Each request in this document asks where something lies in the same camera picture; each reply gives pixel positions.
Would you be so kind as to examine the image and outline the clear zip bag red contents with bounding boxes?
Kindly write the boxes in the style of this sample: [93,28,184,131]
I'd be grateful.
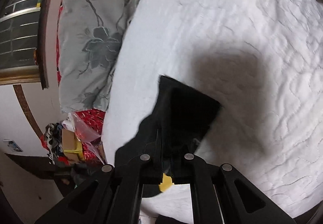
[68,110,106,165]

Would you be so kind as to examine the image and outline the red patterned bolster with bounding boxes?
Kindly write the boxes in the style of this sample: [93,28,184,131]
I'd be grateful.
[56,0,158,167]

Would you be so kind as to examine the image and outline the black pants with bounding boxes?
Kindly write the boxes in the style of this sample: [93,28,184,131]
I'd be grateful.
[114,76,221,175]

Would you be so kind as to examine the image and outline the window with bars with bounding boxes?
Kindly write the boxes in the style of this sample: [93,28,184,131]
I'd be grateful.
[1,0,44,85]

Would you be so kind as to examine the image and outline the grey floral pillow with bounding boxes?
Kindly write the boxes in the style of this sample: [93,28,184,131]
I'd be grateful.
[58,0,152,114]

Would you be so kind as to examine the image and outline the cardboard box yellow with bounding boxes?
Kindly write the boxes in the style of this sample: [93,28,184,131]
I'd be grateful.
[62,129,85,163]

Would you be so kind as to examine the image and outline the white quilted bed cover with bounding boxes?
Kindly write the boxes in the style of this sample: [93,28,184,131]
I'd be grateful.
[103,0,322,217]

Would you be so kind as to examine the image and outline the pile of clothes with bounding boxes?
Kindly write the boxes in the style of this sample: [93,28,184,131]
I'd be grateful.
[40,123,69,168]

